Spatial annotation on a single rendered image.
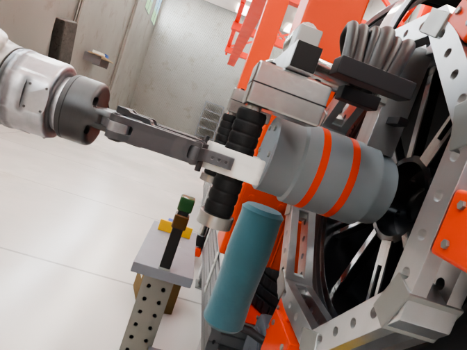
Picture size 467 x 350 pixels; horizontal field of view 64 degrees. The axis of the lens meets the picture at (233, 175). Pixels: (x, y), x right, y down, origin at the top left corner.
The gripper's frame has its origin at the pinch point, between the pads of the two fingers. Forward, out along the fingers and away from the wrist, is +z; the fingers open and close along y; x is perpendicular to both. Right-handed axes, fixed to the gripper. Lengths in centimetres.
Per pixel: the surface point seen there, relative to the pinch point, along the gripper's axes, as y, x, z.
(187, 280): -53, -39, 5
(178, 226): -53, -25, -2
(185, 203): -53, -18, -3
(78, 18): -886, 130, -354
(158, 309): -73, -60, 1
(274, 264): -60, -29, 28
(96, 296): -113, -83, -24
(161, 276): -53, -40, -2
